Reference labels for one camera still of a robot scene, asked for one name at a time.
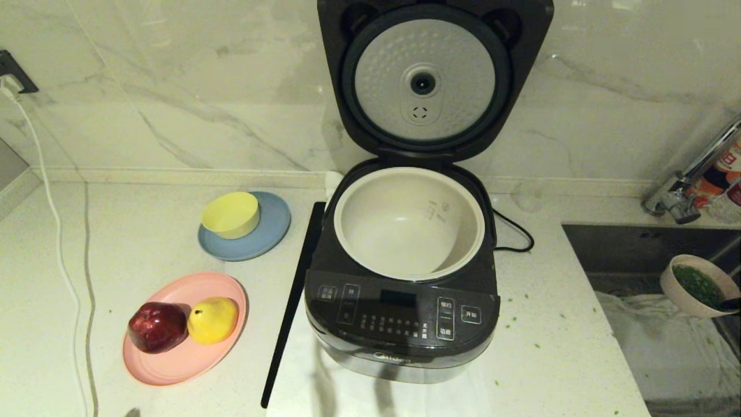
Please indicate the white cloth in sink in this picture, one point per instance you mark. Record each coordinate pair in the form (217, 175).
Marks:
(654, 359)

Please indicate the yellow pear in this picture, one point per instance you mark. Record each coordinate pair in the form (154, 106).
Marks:
(212, 320)

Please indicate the black tray edge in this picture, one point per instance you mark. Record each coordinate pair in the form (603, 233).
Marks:
(289, 318)

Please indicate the black wall socket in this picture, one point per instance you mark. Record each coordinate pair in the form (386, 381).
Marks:
(14, 72)

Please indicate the black rice cooker body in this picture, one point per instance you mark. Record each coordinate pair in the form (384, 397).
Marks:
(405, 330)

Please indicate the white inner pot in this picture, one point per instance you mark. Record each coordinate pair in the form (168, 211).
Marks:
(405, 231)

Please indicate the stainless steel sink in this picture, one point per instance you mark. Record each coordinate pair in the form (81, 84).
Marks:
(625, 255)

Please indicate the chrome faucet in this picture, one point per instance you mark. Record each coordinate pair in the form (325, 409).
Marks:
(674, 202)

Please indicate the pale pink bowl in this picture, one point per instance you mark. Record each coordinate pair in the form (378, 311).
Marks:
(671, 289)

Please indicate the red white label bottle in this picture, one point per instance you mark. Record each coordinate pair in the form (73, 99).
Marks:
(723, 168)

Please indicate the black rice cooker lid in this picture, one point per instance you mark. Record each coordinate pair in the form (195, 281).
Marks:
(422, 58)

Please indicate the yellow bowl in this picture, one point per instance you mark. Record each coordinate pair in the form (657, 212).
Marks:
(231, 215)

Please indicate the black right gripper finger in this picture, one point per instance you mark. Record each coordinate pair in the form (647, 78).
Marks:
(732, 304)

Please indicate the red apple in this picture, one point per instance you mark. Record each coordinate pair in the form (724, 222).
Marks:
(156, 327)

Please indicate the blue plate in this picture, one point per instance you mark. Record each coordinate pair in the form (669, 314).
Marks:
(266, 237)

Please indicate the pink plate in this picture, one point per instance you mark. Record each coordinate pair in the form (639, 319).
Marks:
(173, 365)

